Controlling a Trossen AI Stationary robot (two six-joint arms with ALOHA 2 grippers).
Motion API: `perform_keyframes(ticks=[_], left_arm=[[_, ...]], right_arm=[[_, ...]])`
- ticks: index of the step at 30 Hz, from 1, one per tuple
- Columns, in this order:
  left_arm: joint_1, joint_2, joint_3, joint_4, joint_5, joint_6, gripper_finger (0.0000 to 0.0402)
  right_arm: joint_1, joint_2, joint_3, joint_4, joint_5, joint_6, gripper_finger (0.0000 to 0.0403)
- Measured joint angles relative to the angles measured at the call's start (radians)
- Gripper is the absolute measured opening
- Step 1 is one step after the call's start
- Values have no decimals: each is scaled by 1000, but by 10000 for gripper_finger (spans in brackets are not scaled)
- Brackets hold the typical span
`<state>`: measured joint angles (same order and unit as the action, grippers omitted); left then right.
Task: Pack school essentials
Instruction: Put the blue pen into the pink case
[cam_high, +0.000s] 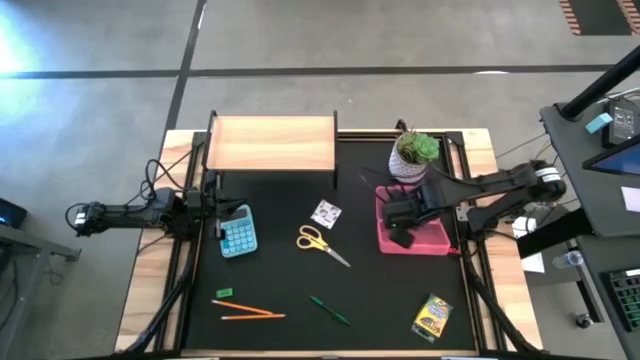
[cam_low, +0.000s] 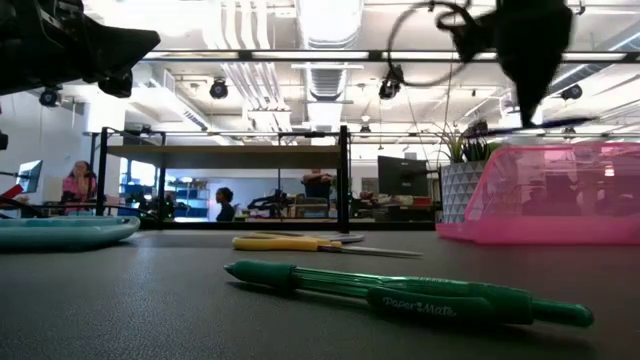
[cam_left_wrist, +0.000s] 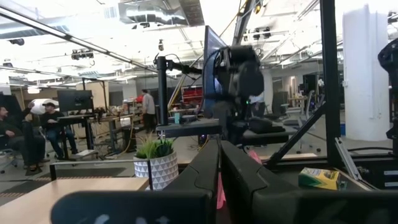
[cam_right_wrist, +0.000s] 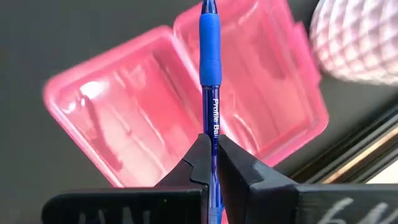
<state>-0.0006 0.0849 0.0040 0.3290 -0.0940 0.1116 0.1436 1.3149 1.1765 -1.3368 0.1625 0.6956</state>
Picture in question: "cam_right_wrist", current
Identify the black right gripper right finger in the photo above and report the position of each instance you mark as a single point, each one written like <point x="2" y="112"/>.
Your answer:
<point x="280" y="205"/>

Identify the succulent in white patterned pot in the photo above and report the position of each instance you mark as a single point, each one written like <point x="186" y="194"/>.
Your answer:
<point x="357" y="37"/>

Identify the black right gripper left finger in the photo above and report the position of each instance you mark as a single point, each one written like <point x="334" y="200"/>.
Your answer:
<point x="124" y="205"/>

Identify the black table mat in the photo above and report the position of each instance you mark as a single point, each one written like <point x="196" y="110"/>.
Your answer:
<point x="31" y="46"/>

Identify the blue ballpoint pen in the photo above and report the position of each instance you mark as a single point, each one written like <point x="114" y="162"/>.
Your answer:
<point x="210" y="46"/>

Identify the pink plastic pencil case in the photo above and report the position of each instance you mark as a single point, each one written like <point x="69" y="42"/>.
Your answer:
<point x="130" y="124"/>

